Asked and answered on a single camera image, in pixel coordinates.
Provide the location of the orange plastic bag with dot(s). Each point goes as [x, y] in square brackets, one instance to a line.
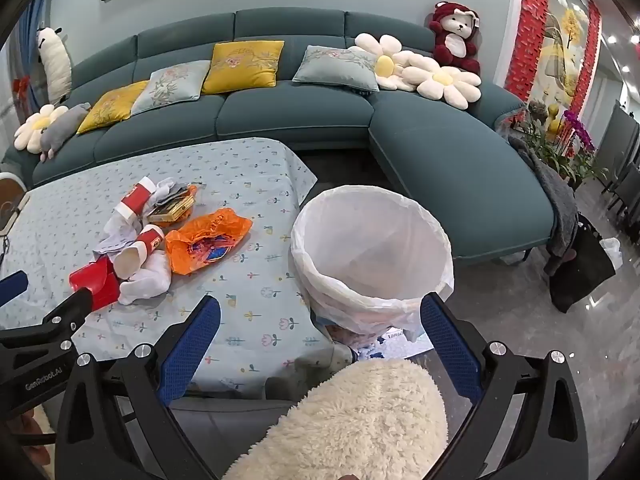
[205, 240]

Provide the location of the white round container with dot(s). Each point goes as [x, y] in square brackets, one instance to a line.
[10, 200]

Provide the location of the white long plush toy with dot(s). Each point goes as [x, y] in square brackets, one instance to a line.
[55, 65]

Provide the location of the yellow flat box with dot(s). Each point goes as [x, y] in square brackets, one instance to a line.
[170, 210]

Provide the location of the dark dining chair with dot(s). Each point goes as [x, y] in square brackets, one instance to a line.
[622, 145]

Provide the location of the crumpled paper slip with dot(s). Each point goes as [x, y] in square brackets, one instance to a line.
[117, 237]

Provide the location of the bin with white plastic liner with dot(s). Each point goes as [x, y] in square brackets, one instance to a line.
[370, 240]

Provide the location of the large crumpled white tissue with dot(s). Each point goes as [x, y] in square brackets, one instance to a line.
[147, 280]

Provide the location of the small white daisy cushion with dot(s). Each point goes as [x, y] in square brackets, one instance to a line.
[37, 127]

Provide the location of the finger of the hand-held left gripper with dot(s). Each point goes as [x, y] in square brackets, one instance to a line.
[12, 287]
[55, 322]

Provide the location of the red paper wall hanging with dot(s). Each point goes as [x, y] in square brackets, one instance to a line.
[587, 55]
[527, 30]

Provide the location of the black bag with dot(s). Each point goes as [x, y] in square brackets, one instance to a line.
[582, 270]

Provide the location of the blue curtain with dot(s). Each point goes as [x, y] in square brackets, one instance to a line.
[30, 60]

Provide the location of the grey blanket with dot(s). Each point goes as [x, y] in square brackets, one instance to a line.
[555, 190]

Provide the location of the large yellow embroidered cushion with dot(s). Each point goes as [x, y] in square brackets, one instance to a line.
[245, 67]

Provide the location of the purple orchid plant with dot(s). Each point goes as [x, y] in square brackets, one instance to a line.
[580, 132]

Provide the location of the white plastic bag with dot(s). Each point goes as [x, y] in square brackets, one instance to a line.
[612, 252]

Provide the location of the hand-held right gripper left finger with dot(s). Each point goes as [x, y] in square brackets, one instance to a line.
[192, 350]

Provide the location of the teal sectional sofa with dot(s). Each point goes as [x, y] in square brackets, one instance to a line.
[300, 115]

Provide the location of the fluffy cream clothing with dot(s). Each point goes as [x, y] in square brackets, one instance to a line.
[350, 420]

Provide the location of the red and white teddy bear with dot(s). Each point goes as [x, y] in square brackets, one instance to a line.
[455, 37]

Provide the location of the golden tree wall picture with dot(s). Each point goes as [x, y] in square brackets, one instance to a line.
[562, 45]

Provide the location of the small white tissue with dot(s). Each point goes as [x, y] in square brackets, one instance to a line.
[167, 190]

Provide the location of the floral light blue tablecloth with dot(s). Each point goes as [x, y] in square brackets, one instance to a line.
[240, 170]

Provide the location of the grey plush toy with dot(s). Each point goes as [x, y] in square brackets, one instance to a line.
[62, 132]

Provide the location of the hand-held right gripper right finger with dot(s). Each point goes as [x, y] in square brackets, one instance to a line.
[450, 350]

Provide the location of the light blue embroidered cushion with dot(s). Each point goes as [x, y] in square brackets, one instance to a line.
[335, 67]
[170, 87]

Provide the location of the red paper cup with print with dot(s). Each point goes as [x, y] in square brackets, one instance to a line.
[142, 252]

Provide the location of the white daisy flower cushion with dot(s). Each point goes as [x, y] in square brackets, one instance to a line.
[385, 62]
[442, 80]

